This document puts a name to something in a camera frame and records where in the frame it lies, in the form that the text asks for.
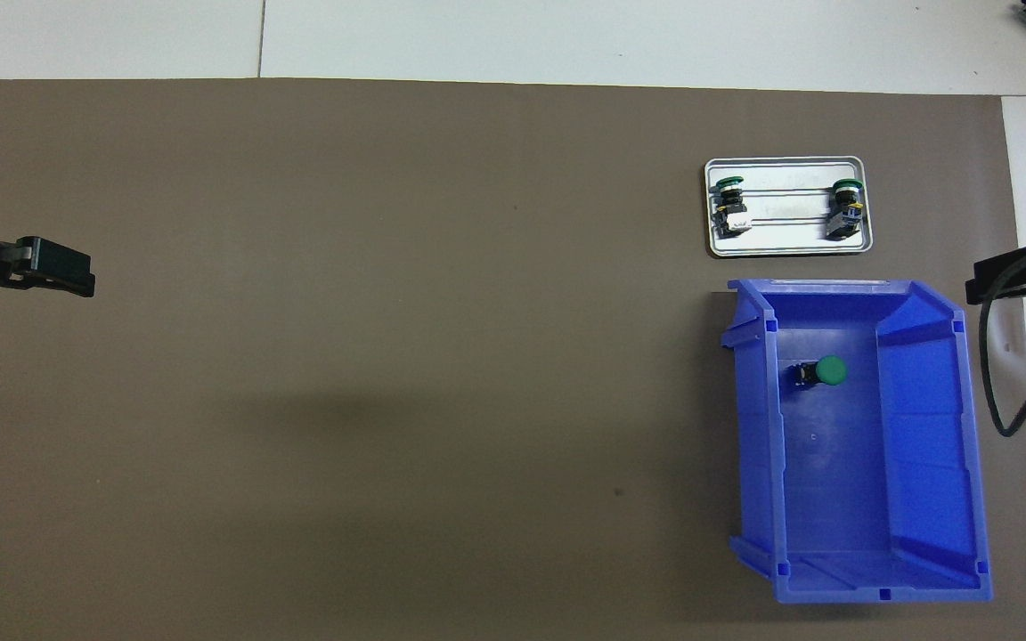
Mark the green button with yellow ring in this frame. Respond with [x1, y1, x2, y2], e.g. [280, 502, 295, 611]
[825, 178, 866, 241]

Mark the green push button switch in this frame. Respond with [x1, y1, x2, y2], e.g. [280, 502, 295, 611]
[789, 354, 849, 389]

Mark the grey metal tray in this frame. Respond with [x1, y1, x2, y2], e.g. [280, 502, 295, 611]
[704, 156, 875, 259]

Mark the green button with white block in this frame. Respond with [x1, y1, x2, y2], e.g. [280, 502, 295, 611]
[713, 176, 753, 237]

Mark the blue plastic storage bin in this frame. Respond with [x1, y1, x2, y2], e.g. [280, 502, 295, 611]
[720, 278, 993, 604]

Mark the brown table mat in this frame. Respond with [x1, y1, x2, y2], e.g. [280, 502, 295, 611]
[0, 78, 1026, 641]

